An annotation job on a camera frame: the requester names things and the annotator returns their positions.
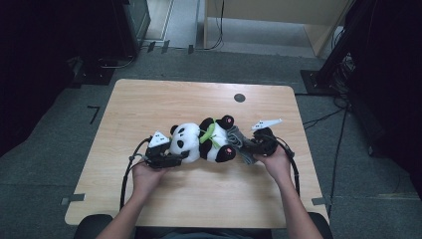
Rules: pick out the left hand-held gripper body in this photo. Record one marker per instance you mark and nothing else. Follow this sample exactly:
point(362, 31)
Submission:
point(159, 158)

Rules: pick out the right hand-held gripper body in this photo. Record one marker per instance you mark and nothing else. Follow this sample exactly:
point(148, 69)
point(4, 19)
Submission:
point(265, 142)

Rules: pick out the panda plush toy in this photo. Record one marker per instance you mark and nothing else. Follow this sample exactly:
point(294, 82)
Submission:
point(189, 142)

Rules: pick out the person's left hand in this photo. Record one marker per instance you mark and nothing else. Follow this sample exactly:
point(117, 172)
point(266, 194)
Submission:
point(146, 177)

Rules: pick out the person's right hand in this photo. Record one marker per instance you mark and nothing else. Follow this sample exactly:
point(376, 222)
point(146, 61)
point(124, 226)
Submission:
point(277, 164)

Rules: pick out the black table grommet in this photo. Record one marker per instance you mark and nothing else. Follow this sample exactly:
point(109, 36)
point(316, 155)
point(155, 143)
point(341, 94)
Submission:
point(239, 97)

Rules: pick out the black tape corner mark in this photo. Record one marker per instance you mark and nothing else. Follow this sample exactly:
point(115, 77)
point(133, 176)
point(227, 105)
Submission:
point(95, 114)

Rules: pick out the black metal stand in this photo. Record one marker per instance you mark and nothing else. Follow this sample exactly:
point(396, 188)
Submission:
point(315, 83)

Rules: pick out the person's lap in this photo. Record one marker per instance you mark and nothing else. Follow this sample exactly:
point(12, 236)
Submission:
point(205, 235)

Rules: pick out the black chair armrest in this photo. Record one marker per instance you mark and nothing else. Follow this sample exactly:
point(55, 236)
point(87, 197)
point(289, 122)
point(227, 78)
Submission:
point(323, 227)
point(93, 227)

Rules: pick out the black floor plate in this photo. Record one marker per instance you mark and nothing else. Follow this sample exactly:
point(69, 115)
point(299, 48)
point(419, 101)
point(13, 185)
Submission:
point(96, 78)

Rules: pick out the small grey tape piece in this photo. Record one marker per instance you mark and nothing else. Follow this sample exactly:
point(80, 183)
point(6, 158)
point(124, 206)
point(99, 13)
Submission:
point(151, 46)
point(165, 46)
point(190, 49)

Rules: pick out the light wooden desk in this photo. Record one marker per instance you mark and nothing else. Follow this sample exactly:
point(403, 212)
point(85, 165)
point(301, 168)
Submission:
point(265, 8)

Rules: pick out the black cabinet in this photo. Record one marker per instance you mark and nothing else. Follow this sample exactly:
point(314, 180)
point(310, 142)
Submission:
point(132, 26)

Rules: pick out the dark curtain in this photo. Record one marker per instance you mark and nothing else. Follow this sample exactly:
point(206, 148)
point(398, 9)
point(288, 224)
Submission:
point(398, 99)
point(33, 66)

